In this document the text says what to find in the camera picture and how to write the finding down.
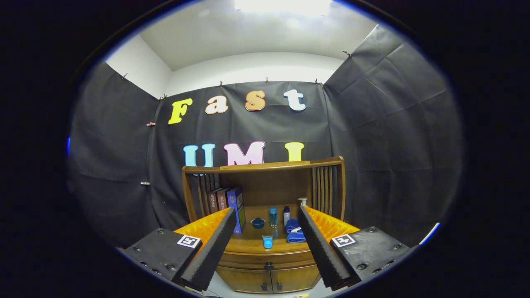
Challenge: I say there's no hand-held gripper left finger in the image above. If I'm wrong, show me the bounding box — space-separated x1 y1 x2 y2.
120 207 237 291

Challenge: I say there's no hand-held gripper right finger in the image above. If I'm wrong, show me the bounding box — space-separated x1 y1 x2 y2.
298 206 417 291

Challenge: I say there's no wooden drawer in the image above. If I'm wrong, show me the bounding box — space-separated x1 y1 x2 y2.
219 250 317 270

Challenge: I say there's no wooden countertop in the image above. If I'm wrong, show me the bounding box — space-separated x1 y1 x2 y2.
224 205 315 254

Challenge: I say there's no wooden cabinet door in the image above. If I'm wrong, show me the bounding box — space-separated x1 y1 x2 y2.
271 265 321 293
216 266 272 294

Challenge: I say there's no wooden cabinet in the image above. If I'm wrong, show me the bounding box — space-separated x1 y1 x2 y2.
182 156 346 294

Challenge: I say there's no blue folded towel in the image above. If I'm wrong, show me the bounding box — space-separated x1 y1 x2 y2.
286 219 307 244

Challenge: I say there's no blue book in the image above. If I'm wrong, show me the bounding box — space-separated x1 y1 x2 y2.
226 186 246 234

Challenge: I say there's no black backdrop cloth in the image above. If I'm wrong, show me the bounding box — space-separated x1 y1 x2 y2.
68 24 463 249

